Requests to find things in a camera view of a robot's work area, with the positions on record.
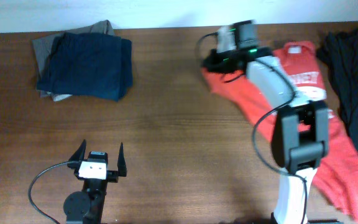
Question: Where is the grey garment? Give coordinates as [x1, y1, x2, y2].
[31, 19, 116, 102]

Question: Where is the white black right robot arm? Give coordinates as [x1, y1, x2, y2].
[201, 47, 329, 223]

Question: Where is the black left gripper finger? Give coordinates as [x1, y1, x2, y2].
[69, 139, 86, 162]
[117, 143, 127, 177]

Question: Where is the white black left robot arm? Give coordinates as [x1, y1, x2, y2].
[63, 140, 127, 224]

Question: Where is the navy garment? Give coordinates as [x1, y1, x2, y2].
[37, 32, 133, 101]

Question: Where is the red soccer t-shirt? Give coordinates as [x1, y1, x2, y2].
[202, 40, 358, 223]

